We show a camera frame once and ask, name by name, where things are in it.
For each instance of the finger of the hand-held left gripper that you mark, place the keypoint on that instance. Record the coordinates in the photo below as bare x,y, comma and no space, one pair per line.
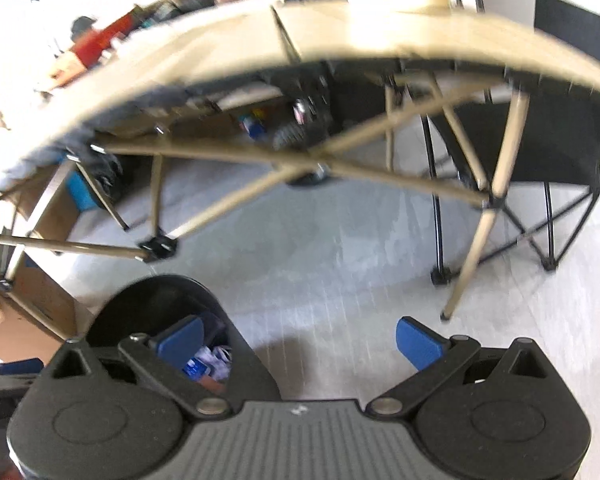
17,366

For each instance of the tan folding table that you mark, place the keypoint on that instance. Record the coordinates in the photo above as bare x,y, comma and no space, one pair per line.
380,25

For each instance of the red can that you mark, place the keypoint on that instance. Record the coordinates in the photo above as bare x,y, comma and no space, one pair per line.
300,110

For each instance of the black bag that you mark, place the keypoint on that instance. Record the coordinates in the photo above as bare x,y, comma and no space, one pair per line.
84,26

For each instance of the blue round container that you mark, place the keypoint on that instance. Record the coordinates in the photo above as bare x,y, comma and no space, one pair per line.
252,125

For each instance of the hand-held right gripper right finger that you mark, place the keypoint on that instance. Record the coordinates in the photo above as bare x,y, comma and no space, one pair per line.
417,342

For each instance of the black trash bin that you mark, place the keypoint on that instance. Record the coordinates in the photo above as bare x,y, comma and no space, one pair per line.
130,305

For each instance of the orange cardboard box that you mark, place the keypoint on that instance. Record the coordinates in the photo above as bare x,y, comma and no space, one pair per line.
105,40

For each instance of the small blue box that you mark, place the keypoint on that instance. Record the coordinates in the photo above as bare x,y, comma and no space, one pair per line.
196,367

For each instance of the black folding chair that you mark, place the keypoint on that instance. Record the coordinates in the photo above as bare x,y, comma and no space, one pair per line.
555,140

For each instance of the pink sponge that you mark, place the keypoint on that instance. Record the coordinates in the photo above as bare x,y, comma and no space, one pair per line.
215,384

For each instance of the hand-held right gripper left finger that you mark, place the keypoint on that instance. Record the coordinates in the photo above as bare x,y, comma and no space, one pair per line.
182,340

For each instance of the teal storage box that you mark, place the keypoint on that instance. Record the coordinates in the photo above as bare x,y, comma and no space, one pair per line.
85,192

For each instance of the large cardboard box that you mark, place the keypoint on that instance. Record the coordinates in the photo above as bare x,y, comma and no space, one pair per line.
40,205

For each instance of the cardboard box with green liner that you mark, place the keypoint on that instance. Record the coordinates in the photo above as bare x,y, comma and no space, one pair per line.
35,290

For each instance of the white tissue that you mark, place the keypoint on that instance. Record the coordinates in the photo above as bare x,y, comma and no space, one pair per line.
219,360

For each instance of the black wagon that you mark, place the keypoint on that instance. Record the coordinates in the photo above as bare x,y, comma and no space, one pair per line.
290,137

